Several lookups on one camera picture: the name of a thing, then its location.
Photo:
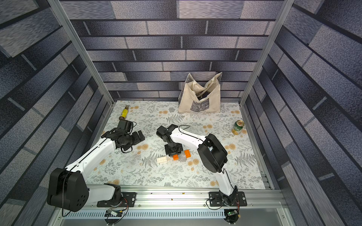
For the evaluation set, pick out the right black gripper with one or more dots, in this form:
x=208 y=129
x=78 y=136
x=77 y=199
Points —
x=173 y=149

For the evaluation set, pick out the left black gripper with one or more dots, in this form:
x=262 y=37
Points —
x=138 y=138

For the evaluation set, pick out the orange lego brick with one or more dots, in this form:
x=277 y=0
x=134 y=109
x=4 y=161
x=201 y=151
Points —
x=176 y=157
x=187 y=153

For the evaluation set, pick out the white lego brick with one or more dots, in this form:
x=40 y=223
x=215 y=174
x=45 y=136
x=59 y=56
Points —
x=162 y=160

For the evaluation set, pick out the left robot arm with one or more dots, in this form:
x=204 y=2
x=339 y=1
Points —
x=68 y=189

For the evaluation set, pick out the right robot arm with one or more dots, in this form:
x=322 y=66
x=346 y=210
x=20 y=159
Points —
x=211 y=152

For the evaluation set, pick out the yellow label brown bottle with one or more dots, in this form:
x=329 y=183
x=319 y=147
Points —
x=124 y=113

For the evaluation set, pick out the beige canvas tote bag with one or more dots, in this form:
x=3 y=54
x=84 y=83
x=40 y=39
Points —
x=195 y=98

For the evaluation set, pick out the green beverage can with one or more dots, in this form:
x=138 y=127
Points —
x=238 y=127

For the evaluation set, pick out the left circuit board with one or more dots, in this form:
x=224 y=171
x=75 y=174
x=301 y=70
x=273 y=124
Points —
x=113 y=213

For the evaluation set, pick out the circuit board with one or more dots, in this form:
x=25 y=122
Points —
x=231 y=216
x=113 y=213

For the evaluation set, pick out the right circuit board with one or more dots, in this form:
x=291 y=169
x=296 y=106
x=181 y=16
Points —
x=231 y=216

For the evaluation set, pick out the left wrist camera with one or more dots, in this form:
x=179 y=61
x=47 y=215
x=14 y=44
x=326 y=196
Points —
x=125 y=125

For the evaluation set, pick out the aluminium front rail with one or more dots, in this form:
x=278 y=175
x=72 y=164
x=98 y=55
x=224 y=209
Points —
x=265 y=207

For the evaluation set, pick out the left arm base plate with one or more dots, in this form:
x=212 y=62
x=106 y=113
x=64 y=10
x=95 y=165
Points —
x=124 y=199

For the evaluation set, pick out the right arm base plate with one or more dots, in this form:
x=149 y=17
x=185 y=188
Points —
x=216 y=199

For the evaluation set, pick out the left aluminium frame post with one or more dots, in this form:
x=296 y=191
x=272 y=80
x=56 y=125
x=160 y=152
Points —
x=75 y=39

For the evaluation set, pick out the aluminium frame post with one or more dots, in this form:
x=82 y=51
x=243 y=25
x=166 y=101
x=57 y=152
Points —
x=75 y=39
x=266 y=49

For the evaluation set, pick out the right aluminium frame post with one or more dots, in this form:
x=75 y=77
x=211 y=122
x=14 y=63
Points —
x=266 y=49

